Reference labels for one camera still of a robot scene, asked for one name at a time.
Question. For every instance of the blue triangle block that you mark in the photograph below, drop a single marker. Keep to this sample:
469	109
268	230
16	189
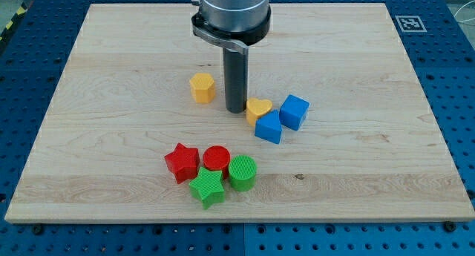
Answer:
269	127

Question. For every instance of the green star block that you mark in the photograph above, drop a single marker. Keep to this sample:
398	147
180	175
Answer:
207	187

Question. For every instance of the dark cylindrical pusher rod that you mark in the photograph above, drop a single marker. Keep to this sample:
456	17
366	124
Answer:
235	70

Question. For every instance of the green circle block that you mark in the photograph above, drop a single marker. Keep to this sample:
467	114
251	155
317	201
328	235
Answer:
242	173

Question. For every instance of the wooden board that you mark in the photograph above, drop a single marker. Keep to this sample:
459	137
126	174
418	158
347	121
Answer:
370	149

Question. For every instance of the white fiducial marker tag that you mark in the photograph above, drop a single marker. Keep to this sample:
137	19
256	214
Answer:
410	24

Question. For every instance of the blue cube block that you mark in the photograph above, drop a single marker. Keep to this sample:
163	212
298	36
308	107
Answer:
293	112

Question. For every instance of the red circle block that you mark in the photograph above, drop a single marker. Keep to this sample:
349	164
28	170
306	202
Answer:
217	158

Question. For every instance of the yellow heart block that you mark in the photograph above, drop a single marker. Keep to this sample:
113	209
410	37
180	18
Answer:
256	108

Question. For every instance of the yellow hexagon block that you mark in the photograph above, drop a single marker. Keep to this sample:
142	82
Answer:
202	87

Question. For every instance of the red star block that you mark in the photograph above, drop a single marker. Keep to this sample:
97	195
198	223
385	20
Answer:
183	162

